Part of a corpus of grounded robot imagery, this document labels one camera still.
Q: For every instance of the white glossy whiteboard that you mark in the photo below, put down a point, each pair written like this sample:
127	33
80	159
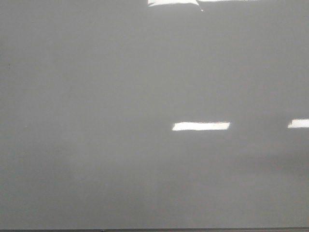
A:
115	114

